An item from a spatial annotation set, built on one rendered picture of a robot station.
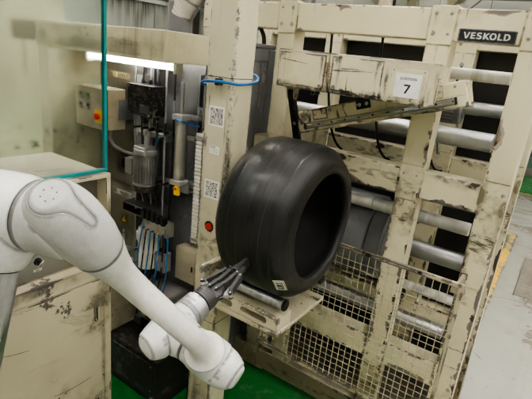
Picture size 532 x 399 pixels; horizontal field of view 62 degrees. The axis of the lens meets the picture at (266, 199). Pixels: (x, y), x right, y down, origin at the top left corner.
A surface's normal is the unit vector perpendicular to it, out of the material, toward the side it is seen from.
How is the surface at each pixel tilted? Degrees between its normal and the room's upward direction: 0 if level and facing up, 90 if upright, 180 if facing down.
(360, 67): 90
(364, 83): 90
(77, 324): 90
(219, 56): 90
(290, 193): 64
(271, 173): 44
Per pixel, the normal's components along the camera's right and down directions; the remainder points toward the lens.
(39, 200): 0.09, -0.56
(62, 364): 0.81, 0.29
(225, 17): -0.57, 0.20
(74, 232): 0.53, 0.49
